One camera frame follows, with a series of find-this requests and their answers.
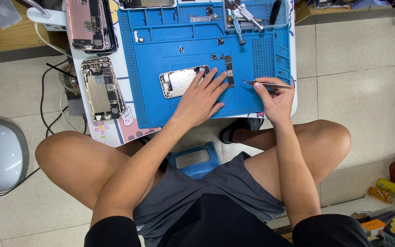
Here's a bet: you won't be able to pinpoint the person's leg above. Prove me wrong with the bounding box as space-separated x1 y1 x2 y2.
35 130 165 211
232 119 352 203

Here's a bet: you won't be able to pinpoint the thin black stick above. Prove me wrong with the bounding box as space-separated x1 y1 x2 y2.
45 62 75 78

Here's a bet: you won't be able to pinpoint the blue handled screwdriver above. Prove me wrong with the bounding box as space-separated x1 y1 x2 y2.
230 10 247 46

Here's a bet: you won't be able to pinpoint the white cable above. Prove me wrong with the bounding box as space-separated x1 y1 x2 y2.
34 23 73 58

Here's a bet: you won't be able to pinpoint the gold opened phone housing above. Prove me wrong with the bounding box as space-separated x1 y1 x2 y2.
80 56 126 121

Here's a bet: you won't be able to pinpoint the small black phone part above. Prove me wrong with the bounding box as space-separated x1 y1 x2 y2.
205 6 221 20

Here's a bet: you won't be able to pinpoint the black phone frame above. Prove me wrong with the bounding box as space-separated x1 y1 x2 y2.
84 0 118 55

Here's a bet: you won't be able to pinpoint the black pry tool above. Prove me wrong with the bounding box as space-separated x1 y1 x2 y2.
269 0 283 25

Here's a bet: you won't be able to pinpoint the silver screwdriver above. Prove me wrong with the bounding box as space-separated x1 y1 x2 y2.
231 0 265 32

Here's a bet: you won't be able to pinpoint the phone screen panel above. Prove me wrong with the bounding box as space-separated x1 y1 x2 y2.
119 0 178 10

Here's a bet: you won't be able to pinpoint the wooden shelf with parts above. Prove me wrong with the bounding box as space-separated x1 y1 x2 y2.
294 0 395 25

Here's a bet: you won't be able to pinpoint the silver metal tweezers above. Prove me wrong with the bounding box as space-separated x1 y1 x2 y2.
241 79 293 89

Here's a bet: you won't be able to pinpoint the silver metal bracket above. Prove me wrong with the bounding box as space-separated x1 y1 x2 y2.
188 15 216 23

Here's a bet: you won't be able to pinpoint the orange glue bottle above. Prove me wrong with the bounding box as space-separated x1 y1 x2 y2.
368 187 395 212

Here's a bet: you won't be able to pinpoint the white cartoon print table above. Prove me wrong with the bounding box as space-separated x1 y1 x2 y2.
68 0 298 148

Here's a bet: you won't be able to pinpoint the white gooseneck desk lamp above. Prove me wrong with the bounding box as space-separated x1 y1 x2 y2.
25 0 68 32

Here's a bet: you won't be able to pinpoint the clear plastic tray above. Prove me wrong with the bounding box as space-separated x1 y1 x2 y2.
223 0 289 33

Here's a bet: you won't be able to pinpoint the person's left hand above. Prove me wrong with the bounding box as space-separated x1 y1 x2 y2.
172 67 230 130

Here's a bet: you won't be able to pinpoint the silver phone housing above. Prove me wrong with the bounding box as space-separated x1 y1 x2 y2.
159 65 212 99

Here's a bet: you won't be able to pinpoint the blue plastic stool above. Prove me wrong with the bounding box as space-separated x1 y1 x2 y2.
165 141 223 180

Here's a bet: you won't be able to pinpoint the clear glass jar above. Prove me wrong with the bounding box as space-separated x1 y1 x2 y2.
58 63 82 93

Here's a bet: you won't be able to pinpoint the person's right hand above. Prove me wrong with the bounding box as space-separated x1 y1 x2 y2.
252 77 296 128

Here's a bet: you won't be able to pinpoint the person's left leg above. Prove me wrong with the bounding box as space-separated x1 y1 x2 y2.
35 130 165 211

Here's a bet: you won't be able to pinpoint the black phone logic board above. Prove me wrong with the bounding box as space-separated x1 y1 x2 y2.
211 53 235 89

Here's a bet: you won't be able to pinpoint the wooden shelf with bags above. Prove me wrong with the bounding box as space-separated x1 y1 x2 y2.
0 0 69 66

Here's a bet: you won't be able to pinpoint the blue silicone repair mat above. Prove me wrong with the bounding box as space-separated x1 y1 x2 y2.
117 0 293 129

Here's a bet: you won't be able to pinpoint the grey shorts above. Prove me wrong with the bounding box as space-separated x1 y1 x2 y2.
132 151 286 247

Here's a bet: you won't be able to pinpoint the rose gold phone housing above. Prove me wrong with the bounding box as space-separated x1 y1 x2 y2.
65 0 112 51

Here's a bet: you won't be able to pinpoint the person's right leg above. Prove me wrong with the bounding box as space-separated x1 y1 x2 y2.
232 119 352 203

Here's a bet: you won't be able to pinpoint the black shirt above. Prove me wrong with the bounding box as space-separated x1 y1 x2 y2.
84 193 373 247

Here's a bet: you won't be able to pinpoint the black cable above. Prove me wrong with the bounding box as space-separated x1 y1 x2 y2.
0 60 89 197

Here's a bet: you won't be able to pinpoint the grey power adapter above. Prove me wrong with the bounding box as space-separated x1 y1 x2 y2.
66 91 87 117

